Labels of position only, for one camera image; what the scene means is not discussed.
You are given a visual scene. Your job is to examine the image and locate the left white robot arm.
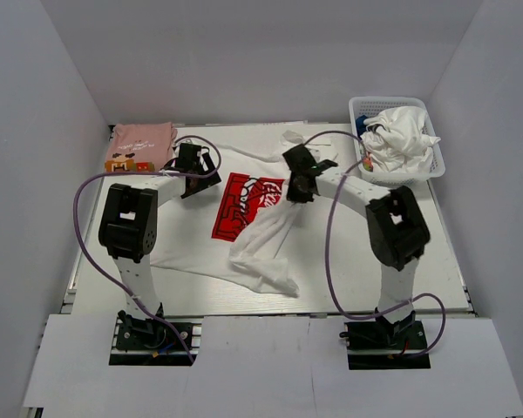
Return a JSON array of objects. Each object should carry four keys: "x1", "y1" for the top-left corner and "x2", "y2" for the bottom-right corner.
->
[{"x1": 98, "y1": 143, "x2": 221, "y2": 347}]

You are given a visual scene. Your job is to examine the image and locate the folded pink t-shirt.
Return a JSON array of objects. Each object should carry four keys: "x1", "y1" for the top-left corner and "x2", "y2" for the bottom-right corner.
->
[{"x1": 104, "y1": 123, "x2": 178, "y2": 172}]

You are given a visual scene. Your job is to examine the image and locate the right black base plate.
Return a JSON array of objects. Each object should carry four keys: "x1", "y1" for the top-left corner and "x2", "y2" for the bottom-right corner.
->
[{"x1": 339, "y1": 320, "x2": 431, "y2": 371}]

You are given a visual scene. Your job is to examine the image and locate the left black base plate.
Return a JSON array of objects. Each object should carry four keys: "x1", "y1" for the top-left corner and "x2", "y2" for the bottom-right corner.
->
[{"x1": 108, "y1": 311, "x2": 201, "y2": 367}]

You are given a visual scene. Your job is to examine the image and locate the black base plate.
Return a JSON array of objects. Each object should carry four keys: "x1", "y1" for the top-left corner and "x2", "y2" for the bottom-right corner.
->
[
  {"x1": 108, "y1": 311, "x2": 201, "y2": 367},
  {"x1": 339, "y1": 320, "x2": 431, "y2": 371}
]

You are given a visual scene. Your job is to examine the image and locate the white red print t-shirt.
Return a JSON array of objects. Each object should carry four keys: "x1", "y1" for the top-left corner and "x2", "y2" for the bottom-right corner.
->
[{"x1": 150, "y1": 128, "x2": 358, "y2": 300}]

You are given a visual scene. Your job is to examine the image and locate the blue t-shirt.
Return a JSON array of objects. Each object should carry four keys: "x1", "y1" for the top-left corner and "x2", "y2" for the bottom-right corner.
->
[{"x1": 355, "y1": 115, "x2": 368, "y2": 139}]

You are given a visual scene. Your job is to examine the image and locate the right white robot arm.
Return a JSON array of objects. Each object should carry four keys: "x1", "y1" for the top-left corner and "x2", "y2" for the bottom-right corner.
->
[{"x1": 282, "y1": 145, "x2": 431, "y2": 347}]

